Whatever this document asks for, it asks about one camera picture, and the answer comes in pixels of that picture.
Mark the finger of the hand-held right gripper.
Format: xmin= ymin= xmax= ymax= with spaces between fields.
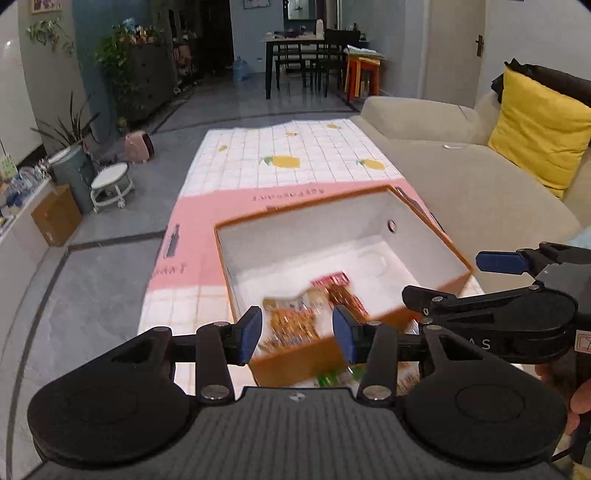
xmin=475 ymin=242 xmax=591 ymax=278
xmin=402 ymin=284 xmax=546 ymax=329

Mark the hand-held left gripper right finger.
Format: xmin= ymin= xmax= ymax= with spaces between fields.
xmin=332 ymin=305 xmax=467 ymax=403

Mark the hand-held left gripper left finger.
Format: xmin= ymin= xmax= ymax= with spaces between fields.
xmin=99 ymin=305 xmax=264 ymax=403

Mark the orange cardboard box white inside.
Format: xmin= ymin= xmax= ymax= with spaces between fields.
xmin=213 ymin=184 xmax=475 ymax=388

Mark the person's right hand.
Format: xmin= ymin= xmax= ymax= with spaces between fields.
xmin=536 ymin=361 xmax=591 ymax=435

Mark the red brown snack packet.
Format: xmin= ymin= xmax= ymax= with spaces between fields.
xmin=327 ymin=285 xmax=371 ymax=321

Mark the white spicy strip snack packet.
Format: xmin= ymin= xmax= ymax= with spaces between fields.
xmin=262 ymin=294 xmax=325 ymax=354

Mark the green snack packet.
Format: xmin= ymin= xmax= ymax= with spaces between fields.
xmin=316 ymin=366 xmax=368 ymax=389

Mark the beige sofa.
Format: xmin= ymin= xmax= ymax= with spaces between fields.
xmin=350 ymin=90 xmax=591 ymax=296

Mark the yellow pillow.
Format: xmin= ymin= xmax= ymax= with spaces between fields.
xmin=488 ymin=67 xmax=591 ymax=200

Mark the pink white lemon print tablecloth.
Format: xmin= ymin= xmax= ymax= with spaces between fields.
xmin=137 ymin=119 xmax=485 ymax=402

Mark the dark garment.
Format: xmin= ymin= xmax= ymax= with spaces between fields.
xmin=491 ymin=58 xmax=591 ymax=108

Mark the white round rolling stool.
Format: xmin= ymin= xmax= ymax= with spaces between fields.
xmin=89 ymin=162 xmax=136 ymax=214

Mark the pink space heater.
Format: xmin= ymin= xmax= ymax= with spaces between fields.
xmin=123 ymin=130 xmax=157 ymax=165

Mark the white door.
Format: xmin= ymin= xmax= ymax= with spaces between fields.
xmin=424 ymin=0 xmax=491 ymax=99

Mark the orange stool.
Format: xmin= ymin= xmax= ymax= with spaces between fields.
xmin=344 ymin=45 xmax=384 ymax=102

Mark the brown cardboard box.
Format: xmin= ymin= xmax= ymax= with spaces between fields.
xmin=30 ymin=184 xmax=83 ymax=247

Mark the grey round bin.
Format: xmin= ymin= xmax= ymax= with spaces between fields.
xmin=47 ymin=144 xmax=100 ymax=216

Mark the black dining chair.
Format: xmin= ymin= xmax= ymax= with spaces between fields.
xmin=318 ymin=29 xmax=362 ymax=95

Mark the dark drawer cabinet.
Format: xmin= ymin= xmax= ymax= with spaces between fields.
xmin=124 ymin=42 xmax=180 ymax=121

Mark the long-leaf potted plant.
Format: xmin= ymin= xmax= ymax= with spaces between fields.
xmin=31 ymin=91 xmax=101 ymax=153

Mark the black dining table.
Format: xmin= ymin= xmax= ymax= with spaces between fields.
xmin=261 ymin=33 xmax=354 ymax=100

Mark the leafy potted plant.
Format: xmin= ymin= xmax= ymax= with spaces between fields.
xmin=95 ymin=22 xmax=162 ymax=97

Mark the hanging green plant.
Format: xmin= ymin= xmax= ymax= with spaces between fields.
xmin=25 ymin=17 xmax=75 ymax=55

